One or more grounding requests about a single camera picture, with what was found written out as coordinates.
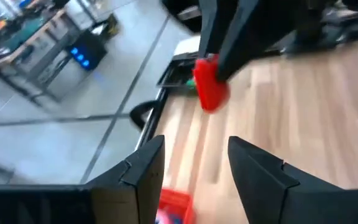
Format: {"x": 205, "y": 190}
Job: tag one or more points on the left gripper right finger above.
{"x": 275, "y": 193}

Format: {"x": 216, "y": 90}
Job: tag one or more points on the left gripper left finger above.
{"x": 129, "y": 193}

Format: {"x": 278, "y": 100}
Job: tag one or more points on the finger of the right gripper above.
{"x": 253, "y": 31}
{"x": 211, "y": 25}

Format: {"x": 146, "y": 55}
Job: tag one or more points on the red plastic basket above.
{"x": 179, "y": 199}

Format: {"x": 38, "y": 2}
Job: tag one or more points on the black box blue lights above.
{"x": 92, "y": 43}

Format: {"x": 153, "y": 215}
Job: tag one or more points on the wooden workbench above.
{"x": 17, "y": 51}

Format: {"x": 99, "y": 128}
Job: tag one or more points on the black aluminium table frame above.
{"x": 163, "y": 96}

